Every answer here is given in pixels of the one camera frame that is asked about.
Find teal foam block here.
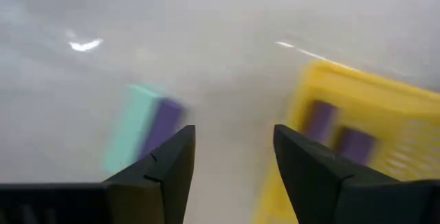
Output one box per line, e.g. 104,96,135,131
102,82,166,175

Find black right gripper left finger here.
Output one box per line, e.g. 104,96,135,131
102,124,197,224

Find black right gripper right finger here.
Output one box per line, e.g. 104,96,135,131
273,124,404,224

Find purple foam block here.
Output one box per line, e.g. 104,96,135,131
304,100,340,144
137,97,188,159
335,126,377,166

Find yellow plastic basket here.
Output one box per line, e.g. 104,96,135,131
250,58,440,224

